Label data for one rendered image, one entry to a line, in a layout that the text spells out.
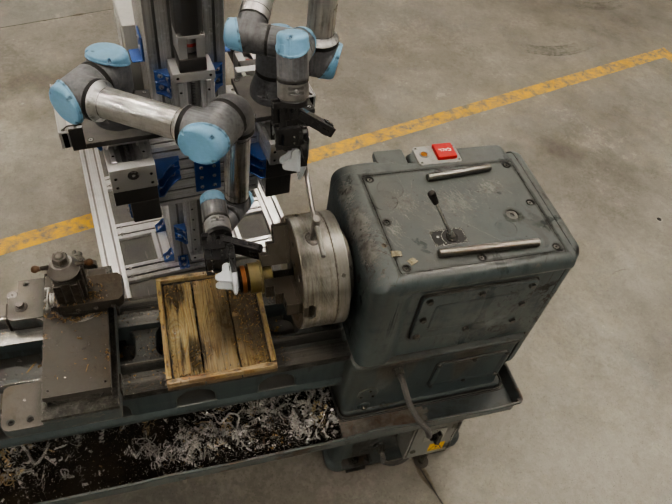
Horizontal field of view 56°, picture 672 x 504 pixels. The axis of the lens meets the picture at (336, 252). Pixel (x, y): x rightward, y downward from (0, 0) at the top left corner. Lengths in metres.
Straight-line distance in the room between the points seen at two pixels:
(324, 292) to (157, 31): 0.98
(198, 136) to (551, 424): 2.01
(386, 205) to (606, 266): 2.12
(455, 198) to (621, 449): 1.63
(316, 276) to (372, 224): 0.20
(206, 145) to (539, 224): 0.90
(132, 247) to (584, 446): 2.14
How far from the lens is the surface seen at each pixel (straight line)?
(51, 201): 3.53
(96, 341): 1.78
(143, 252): 2.93
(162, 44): 2.13
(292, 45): 1.47
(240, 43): 1.60
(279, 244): 1.69
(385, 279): 1.54
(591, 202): 3.96
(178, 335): 1.86
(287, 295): 1.64
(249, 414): 2.10
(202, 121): 1.62
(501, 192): 1.84
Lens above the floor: 2.45
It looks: 50 degrees down
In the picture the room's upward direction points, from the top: 10 degrees clockwise
